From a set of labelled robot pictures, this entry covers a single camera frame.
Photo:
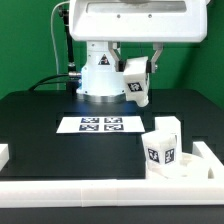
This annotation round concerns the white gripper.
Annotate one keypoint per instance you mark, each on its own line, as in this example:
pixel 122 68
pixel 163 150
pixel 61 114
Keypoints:
pixel 138 21

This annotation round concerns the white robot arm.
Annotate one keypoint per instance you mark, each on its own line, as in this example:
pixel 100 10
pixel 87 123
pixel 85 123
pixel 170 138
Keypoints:
pixel 100 82

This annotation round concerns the paper sheet with tags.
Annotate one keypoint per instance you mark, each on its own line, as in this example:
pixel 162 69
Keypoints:
pixel 108 124

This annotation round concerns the white right fence wall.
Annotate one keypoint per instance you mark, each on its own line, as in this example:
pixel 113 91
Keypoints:
pixel 216 168

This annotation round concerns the white fence wall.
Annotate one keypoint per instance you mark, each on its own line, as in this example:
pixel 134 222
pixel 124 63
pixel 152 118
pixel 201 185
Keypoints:
pixel 4 155
pixel 216 168
pixel 98 193

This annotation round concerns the white front fence wall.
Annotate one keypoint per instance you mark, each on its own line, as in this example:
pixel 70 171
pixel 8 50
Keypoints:
pixel 98 193

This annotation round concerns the white left fence wall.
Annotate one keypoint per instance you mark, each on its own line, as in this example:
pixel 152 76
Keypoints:
pixel 4 155

